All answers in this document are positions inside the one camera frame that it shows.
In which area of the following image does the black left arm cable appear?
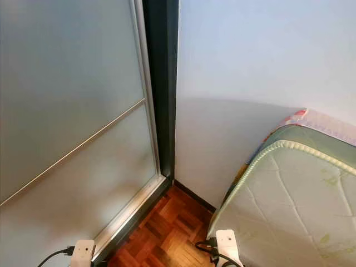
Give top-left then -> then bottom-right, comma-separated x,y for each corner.
38,247 -> 74,267

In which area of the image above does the colourful printed mattress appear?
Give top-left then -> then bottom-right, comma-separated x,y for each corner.
225,108 -> 356,195

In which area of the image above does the white quilted mattress green edging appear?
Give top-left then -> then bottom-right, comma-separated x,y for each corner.
207,139 -> 356,267

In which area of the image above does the dark door frame post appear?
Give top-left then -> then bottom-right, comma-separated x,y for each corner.
142,0 -> 180,179

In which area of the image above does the frosted glass sliding door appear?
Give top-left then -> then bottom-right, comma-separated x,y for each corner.
0,0 -> 167,267

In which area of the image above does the dark wooden skirting board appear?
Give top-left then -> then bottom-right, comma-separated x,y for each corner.
174,179 -> 217,213

